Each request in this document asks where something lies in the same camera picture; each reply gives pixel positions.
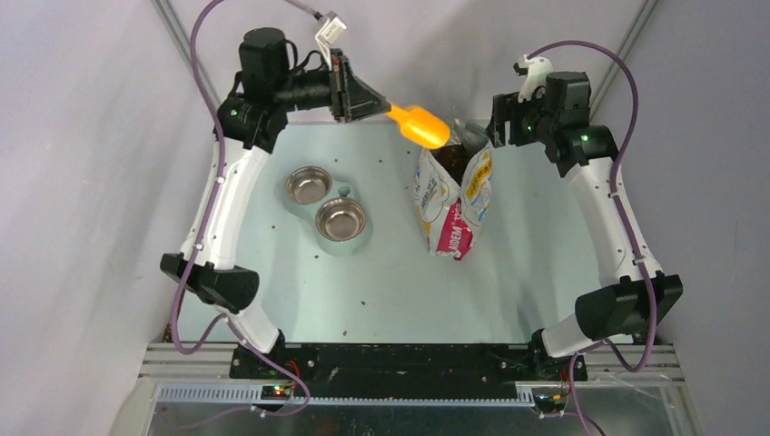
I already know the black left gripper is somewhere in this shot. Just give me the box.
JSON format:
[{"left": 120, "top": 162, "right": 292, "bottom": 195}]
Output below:
[{"left": 274, "top": 50, "right": 391, "bottom": 124}]

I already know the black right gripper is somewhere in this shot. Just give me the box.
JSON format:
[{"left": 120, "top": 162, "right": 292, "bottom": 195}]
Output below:
[{"left": 485, "top": 85, "right": 557, "bottom": 148}]

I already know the orange plastic scoop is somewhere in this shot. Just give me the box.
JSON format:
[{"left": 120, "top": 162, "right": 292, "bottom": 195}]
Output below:
[{"left": 385, "top": 104, "right": 451, "bottom": 150}]

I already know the white yellow pet food bag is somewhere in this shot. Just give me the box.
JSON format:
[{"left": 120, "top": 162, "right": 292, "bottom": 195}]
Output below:
[{"left": 414, "top": 117, "right": 493, "bottom": 261}]

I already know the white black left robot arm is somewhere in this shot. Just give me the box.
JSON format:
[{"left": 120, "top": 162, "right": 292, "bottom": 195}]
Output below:
[{"left": 160, "top": 27, "right": 391, "bottom": 379}]

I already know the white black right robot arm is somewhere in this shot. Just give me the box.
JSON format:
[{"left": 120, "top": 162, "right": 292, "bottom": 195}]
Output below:
[{"left": 487, "top": 67, "right": 683, "bottom": 380}]

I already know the small steel bowl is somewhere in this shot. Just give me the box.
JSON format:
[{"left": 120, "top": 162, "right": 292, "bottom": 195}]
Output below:
[{"left": 285, "top": 165, "right": 332, "bottom": 205}]

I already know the steel bowl in green stand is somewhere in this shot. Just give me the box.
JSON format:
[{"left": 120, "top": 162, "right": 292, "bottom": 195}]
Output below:
[{"left": 283, "top": 183, "right": 373, "bottom": 257}]

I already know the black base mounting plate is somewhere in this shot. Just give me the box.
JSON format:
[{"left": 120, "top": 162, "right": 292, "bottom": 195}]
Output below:
[{"left": 231, "top": 342, "right": 589, "bottom": 401}]

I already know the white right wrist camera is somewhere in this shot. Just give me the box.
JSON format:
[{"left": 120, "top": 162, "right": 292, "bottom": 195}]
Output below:
[{"left": 514, "top": 55, "right": 554, "bottom": 103}]

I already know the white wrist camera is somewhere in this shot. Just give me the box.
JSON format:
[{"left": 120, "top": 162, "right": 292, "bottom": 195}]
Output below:
[
  {"left": 514, "top": 55, "right": 554, "bottom": 103},
  {"left": 314, "top": 12, "right": 347, "bottom": 66}
]

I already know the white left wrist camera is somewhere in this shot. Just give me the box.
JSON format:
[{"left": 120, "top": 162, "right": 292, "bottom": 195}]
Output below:
[{"left": 314, "top": 12, "right": 347, "bottom": 66}]

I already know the aluminium frame post right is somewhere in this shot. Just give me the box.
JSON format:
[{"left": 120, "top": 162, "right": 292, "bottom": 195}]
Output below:
[{"left": 590, "top": 0, "right": 660, "bottom": 120}]

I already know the aluminium frame post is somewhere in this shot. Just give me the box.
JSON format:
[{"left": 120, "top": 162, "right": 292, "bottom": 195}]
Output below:
[
  {"left": 590, "top": 0, "right": 660, "bottom": 120},
  {"left": 151, "top": 0, "right": 223, "bottom": 143}
]

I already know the aluminium frame post left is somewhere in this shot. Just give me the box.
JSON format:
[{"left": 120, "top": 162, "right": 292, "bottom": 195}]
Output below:
[{"left": 151, "top": 0, "right": 223, "bottom": 143}]

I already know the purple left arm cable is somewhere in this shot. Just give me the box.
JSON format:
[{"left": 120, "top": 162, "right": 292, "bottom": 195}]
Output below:
[{"left": 168, "top": 0, "right": 329, "bottom": 420}]

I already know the grey slotted cable duct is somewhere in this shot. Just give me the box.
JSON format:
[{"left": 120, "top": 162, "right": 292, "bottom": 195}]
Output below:
[{"left": 157, "top": 383, "right": 535, "bottom": 407}]

